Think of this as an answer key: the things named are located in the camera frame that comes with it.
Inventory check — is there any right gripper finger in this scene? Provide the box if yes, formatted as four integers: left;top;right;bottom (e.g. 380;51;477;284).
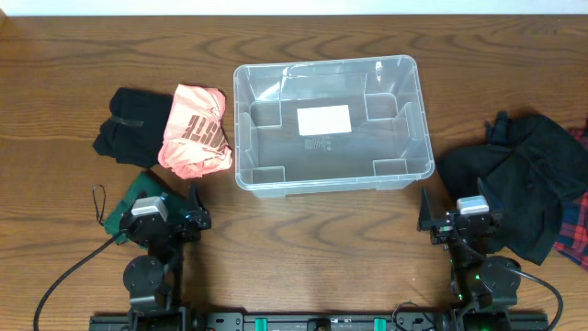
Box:
477;178;502;212
417;188;436;232

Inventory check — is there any large black garment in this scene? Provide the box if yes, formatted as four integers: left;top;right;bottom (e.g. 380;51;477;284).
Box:
436;114;587;265

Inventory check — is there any dark navy garment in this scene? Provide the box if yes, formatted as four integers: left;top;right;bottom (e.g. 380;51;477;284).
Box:
486;111;511;145

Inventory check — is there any red navy plaid shirt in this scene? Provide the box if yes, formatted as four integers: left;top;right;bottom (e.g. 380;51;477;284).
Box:
552;126;588;271

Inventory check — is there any clear plastic storage bin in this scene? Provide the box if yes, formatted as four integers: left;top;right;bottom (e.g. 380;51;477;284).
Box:
233;55;435;199

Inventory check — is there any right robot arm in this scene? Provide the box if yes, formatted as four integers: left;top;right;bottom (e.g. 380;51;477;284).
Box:
417;179;521;312

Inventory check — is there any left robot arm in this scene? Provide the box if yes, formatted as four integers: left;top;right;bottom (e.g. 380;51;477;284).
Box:
119;183;211;330

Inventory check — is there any dark green folded garment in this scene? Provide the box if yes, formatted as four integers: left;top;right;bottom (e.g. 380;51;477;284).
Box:
103;171;187;234

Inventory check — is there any pink folded printed t-shirt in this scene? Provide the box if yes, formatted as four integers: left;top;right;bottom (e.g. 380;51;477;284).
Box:
158;85;232;179

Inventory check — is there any folded black garment with tape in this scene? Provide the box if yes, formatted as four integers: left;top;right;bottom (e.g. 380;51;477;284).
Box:
93;87;173;168

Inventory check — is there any white label in bin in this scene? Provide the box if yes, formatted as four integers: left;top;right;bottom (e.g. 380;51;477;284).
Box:
297;105;352;136

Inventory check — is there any thin black loop strap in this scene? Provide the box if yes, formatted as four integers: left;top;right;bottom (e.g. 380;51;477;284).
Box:
91;184;107;227

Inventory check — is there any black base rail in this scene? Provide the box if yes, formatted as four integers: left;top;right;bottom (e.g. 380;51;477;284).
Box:
88;310;549;331

